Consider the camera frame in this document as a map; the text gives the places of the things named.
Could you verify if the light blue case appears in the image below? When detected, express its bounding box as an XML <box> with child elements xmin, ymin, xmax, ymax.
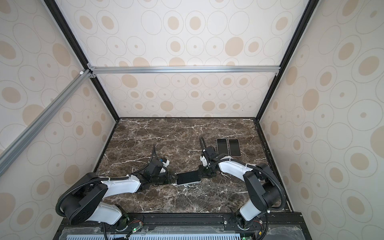
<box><xmin>215</xmin><ymin>137</ymin><xmax>229</xmax><ymax>157</ymax></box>
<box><xmin>175</xmin><ymin>170</ymin><xmax>202</xmax><ymax>186</ymax></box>

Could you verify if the black phone purple edge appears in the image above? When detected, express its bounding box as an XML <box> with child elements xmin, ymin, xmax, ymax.
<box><xmin>228</xmin><ymin>138</ymin><xmax>241</xmax><ymax>157</ymax></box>

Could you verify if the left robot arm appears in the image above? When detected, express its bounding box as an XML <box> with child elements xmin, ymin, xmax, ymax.
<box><xmin>56</xmin><ymin>158</ymin><xmax>172</xmax><ymax>231</ymax></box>

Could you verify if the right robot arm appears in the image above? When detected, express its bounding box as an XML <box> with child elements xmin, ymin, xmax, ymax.
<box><xmin>199</xmin><ymin>147</ymin><xmax>287</xmax><ymax>223</ymax></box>

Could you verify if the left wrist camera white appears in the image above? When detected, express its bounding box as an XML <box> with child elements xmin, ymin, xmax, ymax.
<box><xmin>160</xmin><ymin>158</ymin><xmax>170</xmax><ymax>174</ymax></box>

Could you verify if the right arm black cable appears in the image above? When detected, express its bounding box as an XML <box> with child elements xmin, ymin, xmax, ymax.
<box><xmin>199</xmin><ymin>136</ymin><xmax>287</xmax><ymax>240</ymax></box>

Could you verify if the horizontal aluminium rail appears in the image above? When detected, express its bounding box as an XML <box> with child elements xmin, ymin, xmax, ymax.
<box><xmin>88</xmin><ymin>66</ymin><xmax>280</xmax><ymax>74</ymax></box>

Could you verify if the black base frame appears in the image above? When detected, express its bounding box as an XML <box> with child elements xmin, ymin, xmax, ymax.
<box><xmin>54</xmin><ymin>212</ymin><xmax>311</xmax><ymax>240</ymax></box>

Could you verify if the left slanted aluminium rail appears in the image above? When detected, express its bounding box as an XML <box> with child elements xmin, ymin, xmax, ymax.
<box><xmin>1</xmin><ymin>70</ymin><xmax>91</xmax><ymax>175</ymax></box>

